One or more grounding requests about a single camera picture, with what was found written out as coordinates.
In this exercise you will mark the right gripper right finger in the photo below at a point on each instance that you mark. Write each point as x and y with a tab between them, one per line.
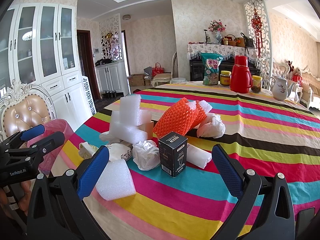
275	219

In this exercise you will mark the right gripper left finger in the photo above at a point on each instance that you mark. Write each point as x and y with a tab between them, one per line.
57	209

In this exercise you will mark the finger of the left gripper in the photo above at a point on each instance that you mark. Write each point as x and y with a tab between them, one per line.
32	133
44	146

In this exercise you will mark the white foam block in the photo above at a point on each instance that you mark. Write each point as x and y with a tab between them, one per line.
115	181

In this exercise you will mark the white L-shaped foam piece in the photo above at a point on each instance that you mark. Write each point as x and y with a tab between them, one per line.
125	122

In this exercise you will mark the white paper pouch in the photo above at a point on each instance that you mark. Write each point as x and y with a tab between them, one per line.
197	156

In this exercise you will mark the white tissue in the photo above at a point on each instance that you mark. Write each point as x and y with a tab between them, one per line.
146	155

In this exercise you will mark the black small product box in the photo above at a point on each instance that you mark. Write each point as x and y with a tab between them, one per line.
173	153

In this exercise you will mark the orange foam net large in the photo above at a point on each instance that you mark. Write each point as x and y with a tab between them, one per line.
179	118

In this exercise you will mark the beige cardboard box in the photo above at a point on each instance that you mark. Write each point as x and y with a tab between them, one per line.
148	128

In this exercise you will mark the orange foam net small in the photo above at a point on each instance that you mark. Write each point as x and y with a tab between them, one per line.
203	108

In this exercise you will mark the pink lined trash bin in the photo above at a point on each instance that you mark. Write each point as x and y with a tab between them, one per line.
59	131

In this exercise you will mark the person's left hand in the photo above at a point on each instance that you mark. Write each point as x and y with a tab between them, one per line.
23	203

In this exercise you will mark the ornate leather dining chair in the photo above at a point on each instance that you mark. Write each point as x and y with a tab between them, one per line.
25	106

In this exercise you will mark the blue white patterned panel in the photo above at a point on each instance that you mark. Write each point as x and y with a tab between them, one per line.
88	94

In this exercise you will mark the white glass door cabinet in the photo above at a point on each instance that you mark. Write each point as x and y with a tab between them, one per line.
38	45

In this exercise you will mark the white shoe cabinet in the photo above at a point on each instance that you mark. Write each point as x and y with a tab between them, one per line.
112	77

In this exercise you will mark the white plastic bag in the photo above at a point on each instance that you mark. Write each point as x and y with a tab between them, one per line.
211	127

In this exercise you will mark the cardboard box on floor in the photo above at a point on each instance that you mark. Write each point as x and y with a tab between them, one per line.
136	80

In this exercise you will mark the white porcelain teapot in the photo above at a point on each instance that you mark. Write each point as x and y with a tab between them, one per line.
280	88

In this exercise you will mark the glass jar dark contents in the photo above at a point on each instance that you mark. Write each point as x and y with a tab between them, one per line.
257	84

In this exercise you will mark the cream side chair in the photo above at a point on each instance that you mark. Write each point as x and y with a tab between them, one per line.
165	77

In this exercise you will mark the white carved sofa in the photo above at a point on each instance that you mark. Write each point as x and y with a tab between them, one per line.
306	86

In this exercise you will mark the red thermos jug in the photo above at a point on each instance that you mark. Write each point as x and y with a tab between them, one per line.
241	78

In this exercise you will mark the red handbag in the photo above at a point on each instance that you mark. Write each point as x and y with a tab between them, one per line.
157	69

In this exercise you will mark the yellow lid jar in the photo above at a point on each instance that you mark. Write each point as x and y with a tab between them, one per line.
225	78

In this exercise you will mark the white round stool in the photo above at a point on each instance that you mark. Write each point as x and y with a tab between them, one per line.
178	80

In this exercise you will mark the teal snack bag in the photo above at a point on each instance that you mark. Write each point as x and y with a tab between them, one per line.
211	62

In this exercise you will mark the black handbag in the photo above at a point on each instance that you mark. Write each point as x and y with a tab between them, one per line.
247	41

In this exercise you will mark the red Chinese knot ornament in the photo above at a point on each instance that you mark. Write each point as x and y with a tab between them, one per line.
257	25

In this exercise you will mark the pink flower vase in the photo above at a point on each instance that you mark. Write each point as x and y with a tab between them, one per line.
217	27

